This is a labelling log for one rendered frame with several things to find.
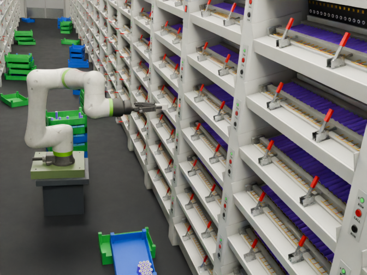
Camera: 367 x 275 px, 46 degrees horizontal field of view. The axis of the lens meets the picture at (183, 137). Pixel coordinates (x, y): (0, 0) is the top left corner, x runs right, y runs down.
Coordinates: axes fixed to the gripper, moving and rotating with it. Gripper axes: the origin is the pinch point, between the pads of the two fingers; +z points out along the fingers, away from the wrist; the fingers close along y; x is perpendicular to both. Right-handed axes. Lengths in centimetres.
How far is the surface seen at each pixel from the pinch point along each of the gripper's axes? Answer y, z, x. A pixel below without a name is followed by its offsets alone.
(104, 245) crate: -4, -28, -87
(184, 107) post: 4.3, 11.2, 0.7
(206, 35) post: 4.3, 19.4, 38.6
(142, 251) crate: 15, -10, -80
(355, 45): 110, 23, 54
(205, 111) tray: 33.8, 11.8, 9.0
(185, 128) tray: 5.1, 12.8, -10.7
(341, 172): 130, 12, 26
